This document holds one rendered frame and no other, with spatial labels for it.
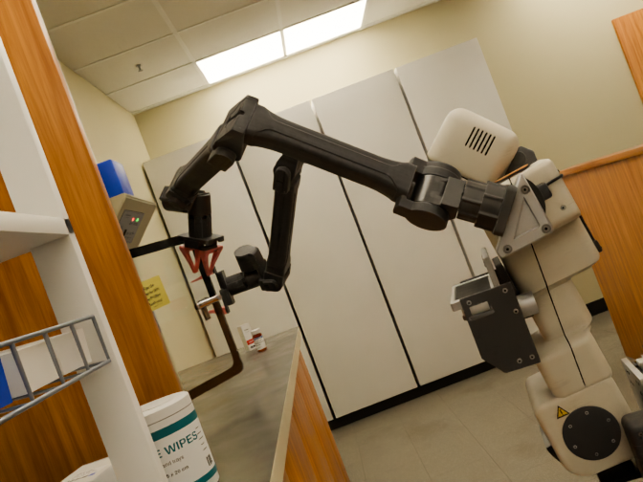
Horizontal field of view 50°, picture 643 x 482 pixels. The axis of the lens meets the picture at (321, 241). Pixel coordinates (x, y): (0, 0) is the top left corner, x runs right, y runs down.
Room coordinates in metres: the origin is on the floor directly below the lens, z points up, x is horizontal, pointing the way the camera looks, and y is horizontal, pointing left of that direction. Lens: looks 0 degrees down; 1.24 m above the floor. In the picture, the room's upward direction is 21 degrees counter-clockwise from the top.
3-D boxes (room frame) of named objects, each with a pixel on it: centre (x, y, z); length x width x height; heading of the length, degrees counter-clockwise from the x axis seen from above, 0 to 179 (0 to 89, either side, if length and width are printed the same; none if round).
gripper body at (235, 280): (2.00, 0.28, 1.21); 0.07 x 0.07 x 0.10; 1
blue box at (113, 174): (1.66, 0.45, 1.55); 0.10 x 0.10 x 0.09; 1
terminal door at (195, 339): (1.72, 0.40, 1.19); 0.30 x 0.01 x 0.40; 145
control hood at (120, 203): (1.75, 0.45, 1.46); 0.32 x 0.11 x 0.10; 1
